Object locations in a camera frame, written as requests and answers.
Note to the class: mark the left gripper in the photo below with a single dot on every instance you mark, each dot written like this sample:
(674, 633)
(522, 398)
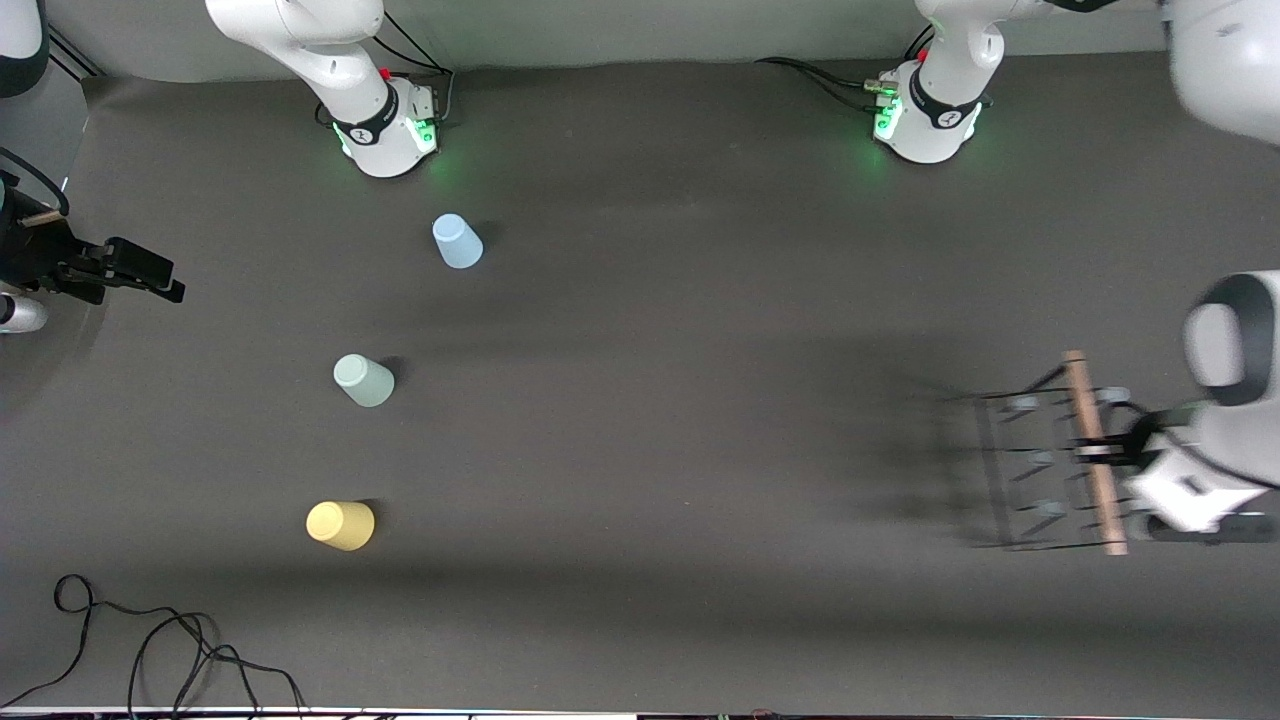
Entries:
(1143, 437)

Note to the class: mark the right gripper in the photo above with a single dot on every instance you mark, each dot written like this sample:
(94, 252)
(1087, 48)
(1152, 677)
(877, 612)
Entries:
(32, 253)

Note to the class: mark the yellow plastic cup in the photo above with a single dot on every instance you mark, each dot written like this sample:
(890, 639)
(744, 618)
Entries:
(342, 526)

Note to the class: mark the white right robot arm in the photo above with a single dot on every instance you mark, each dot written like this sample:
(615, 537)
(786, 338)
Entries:
(330, 60)

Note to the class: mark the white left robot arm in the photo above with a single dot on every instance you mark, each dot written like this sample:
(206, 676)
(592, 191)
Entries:
(950, 110)

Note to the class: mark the light blue plastic cup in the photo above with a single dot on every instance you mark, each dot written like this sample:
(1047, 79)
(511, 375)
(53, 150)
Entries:
(458, 245)

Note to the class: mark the dark metal frame rail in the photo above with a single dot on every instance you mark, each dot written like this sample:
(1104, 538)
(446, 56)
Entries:
(70, 50)

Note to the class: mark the dark grey table mat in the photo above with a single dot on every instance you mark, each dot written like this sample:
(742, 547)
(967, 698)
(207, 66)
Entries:
(700, 500)

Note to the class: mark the pale green plastic cup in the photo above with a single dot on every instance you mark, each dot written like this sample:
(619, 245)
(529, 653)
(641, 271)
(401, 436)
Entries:
(365, 382)

